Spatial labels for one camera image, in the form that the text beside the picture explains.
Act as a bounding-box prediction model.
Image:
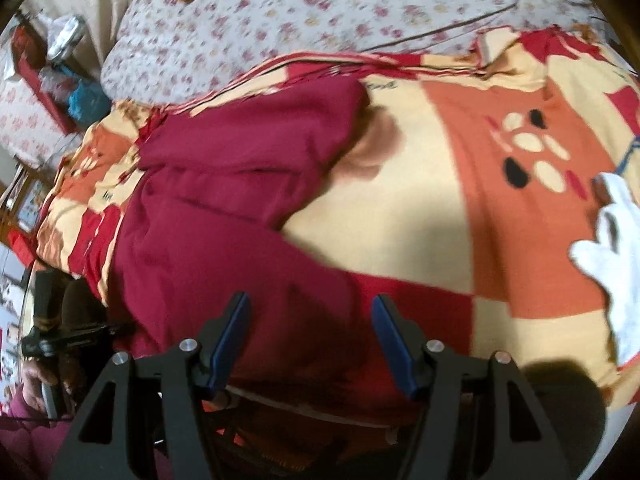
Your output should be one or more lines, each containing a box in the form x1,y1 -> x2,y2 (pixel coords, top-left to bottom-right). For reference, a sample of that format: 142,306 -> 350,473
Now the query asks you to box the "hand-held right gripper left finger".
50,291 -> 251,480

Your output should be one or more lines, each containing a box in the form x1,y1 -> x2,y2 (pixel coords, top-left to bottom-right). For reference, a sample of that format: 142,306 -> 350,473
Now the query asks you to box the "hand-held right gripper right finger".
372,294 -> 571,480

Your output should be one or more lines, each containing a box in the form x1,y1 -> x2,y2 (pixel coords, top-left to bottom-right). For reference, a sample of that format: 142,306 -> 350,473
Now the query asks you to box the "dark red shirt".
82,77 -> 426,426

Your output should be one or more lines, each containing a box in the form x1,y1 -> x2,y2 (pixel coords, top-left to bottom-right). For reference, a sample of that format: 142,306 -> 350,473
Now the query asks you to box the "person's left forearm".
0,399 -> 78,480

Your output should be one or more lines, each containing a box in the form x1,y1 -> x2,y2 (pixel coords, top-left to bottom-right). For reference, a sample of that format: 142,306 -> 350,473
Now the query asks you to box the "person's left hand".
20,360 -> 55,409

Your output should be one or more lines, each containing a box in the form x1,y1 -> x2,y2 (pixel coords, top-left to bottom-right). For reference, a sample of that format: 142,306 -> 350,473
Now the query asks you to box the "wooden cabinet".
0,157 -> 57,261

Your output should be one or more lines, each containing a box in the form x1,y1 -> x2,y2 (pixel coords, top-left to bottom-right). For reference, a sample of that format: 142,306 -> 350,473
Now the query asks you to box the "orange red printed fleece blanket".
34,27 -> 640,411

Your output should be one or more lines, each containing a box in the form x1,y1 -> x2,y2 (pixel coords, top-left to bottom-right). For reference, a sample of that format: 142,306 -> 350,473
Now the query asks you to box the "floral fabric cover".
0,79 -> 67,163

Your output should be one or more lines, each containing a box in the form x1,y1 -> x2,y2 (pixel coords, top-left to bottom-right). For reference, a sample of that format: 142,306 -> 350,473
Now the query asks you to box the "blue plastic bag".
67,79 -> 112,125

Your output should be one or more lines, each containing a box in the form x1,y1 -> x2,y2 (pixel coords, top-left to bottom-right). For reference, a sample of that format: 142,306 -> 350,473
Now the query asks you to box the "clear plastic bag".
37,64 -> 77,107

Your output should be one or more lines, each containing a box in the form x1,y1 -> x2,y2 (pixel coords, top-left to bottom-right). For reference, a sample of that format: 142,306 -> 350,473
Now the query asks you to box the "red cabinet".
11,24 -> 87,137

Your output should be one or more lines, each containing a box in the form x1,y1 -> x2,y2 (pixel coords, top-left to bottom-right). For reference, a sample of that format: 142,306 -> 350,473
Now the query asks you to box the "white glove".
570,172 -> 640,368

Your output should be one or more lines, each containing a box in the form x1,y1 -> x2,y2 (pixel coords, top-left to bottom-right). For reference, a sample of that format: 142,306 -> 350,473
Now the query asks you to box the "silver plastic bag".
46,14 -> 87,62

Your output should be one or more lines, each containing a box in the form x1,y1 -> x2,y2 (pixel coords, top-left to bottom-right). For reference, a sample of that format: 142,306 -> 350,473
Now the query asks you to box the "cream curtain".
47,0 -> 173,63

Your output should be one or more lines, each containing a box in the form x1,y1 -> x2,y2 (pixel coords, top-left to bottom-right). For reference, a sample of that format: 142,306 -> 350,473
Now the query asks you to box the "floral quilt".
100,0 -> 613,105

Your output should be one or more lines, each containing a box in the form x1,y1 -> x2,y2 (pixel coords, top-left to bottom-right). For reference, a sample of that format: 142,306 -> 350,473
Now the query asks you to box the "blue cord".
616,134 -> 640,177

